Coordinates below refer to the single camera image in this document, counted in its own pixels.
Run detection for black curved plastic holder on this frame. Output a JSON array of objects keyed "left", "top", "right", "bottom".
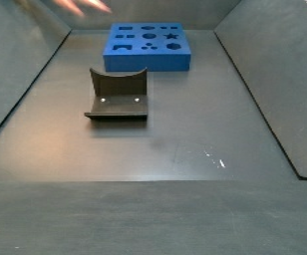
[{"left": 85, "top": 69, "right": 149, "bottom": 120}]

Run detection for blue shape sorter block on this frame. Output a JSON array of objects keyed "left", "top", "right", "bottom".
[{"left": 104, "top": 23, "right": 191, "bottom": 72}]

